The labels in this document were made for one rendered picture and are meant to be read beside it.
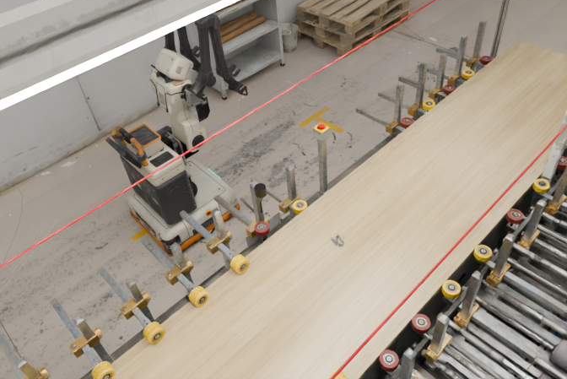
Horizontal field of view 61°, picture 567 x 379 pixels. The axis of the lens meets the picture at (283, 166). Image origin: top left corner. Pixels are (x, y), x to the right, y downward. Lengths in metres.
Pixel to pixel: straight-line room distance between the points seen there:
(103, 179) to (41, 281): 1.08
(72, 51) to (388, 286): 1.72
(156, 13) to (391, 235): 1.70
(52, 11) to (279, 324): 1.60
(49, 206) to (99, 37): 3.44
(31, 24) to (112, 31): 0.18
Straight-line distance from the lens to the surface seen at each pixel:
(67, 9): 1.23
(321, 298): 2.33
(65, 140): 4.97
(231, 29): 5.27
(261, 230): 2.59
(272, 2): 5.39
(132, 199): 3.90
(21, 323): 3.91
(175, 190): 3.39
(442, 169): 2.95
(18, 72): 1.21
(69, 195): 4.62
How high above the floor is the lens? 2.87
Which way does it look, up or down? 42 degrees down
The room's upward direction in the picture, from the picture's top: 6 degrees counter-clockwise
